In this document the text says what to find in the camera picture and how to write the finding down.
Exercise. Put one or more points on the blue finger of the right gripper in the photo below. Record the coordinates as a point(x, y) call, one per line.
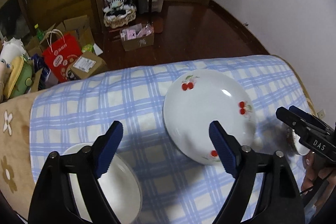
point(313, 120)
point(290, 119)

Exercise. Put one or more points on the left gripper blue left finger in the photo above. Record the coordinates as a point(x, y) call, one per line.
point(105, 147)

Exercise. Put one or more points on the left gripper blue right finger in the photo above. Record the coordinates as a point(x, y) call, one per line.
point(227, 147)

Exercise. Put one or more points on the white bowl dark outside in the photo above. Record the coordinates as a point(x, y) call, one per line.
point(293, 141)

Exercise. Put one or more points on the plain white bowl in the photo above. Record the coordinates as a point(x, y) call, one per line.
point(119, 185)

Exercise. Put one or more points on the cherry plate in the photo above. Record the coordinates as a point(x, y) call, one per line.
point(196, 99)

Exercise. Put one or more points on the right hand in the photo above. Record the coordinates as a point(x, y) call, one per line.
point(312, 173)

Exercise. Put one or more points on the blue checked cloth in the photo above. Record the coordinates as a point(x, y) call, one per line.
point(175, 188)

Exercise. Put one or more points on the red paper shopping bag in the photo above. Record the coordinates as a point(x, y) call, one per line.
point(61, 51)

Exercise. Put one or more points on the brown patterned blanket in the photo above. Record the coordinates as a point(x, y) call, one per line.
point(17, 184)

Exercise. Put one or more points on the open box pink packets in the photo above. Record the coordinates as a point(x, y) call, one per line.
point(137, 36)

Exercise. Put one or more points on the yellow green plush toy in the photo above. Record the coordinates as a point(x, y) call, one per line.
point(20, 78)

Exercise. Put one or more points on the cardboard box on floor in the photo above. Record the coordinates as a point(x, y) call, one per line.
point(78, 26)

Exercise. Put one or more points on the green bottle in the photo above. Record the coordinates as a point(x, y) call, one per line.
point(40, 34)

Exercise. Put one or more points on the wicker basket with items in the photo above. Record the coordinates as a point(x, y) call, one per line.
point(118, 13)

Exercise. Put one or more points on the white plush toy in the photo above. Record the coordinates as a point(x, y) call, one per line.
point(10, 50)

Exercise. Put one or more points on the wall socket far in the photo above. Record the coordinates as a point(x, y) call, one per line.
point(321, 114)

